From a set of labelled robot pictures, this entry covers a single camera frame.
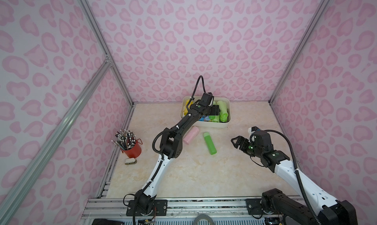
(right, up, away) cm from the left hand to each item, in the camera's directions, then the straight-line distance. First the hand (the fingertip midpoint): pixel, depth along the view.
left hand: (220, 111), depth 99 cm
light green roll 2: (+2, 0, -1) cm, 2 cm away
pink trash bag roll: (-20, -16, -3) cm, 26 cm away
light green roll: (+2, -3, -1) cm, 3 cm away
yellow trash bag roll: (-22, -1, -25) cm, 33 cm away
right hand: (+5, -17, -17) cm, 25 cm away
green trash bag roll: (-8, -21, -6) cm, 23 cm away
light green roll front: (-4, -5, +1) cm, 6 cm away
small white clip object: (-56, -30, -12) cm, 64 cm away
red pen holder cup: (-54, -25, -10) cm, 60 cm away
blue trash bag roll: (-9, -5, +3) cm, 11 cm away
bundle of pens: (-55, -16, -19) cm, 60 cm away
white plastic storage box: (-8, -9, +4) cm, 13 cm away
